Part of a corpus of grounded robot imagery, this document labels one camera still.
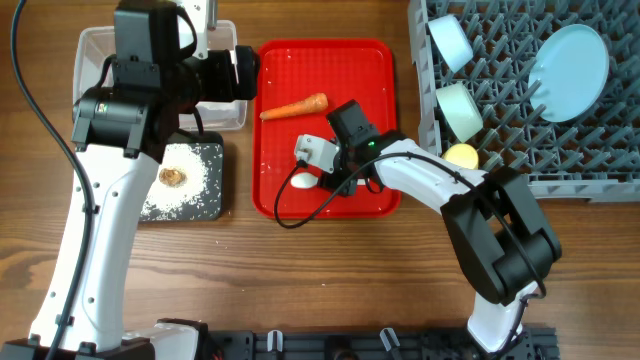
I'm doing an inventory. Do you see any white rice pile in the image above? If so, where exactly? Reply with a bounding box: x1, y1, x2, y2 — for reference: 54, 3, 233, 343
140, 144, 224, 221

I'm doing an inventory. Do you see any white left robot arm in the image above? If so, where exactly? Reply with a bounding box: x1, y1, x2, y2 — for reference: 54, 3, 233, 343
1, 1, 259, 359

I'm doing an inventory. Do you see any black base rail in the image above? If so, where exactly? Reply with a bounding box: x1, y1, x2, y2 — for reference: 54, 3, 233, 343
199, 327, 559, 360

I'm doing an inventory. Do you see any orange carrot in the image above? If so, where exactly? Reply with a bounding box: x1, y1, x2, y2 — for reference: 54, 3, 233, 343
259, 93, 328, 121

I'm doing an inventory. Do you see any black tray bin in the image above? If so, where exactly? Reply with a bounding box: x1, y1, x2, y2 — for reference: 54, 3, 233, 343
138, 130, 225, 223

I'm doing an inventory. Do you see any clear plastic bin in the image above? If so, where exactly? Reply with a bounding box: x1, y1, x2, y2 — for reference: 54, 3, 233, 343
72, 20, 248, 131

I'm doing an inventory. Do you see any yellow cup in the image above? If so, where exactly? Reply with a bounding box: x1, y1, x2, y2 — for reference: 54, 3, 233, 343
442, 143, 479, 170

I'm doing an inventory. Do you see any green bowl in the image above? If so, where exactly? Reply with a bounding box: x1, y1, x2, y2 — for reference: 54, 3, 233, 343
436, 83, 483, 142

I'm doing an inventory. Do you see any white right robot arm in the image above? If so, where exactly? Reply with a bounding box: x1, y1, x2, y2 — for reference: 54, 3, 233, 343
326, 100, 562, 357

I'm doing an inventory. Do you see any light blue plate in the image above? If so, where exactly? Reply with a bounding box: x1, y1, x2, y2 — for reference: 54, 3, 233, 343
528, 24, 609, 123

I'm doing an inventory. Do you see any light blue bowl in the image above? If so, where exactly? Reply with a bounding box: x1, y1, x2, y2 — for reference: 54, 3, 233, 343
428, 14, 473, 73

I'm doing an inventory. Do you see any white plastic spoon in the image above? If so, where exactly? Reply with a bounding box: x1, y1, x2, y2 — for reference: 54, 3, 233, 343
290, 172, 319, 189

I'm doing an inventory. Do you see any red serving tray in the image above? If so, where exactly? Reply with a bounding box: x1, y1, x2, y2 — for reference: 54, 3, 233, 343
251, 39, 398, 219

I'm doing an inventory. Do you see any grey dishwasher rack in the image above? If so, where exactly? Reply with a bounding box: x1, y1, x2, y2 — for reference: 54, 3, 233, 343
408, 0, 639, 202

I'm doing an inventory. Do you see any brown food scrap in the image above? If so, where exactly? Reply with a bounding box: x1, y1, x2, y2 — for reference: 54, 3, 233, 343
158, 168, 187, 188

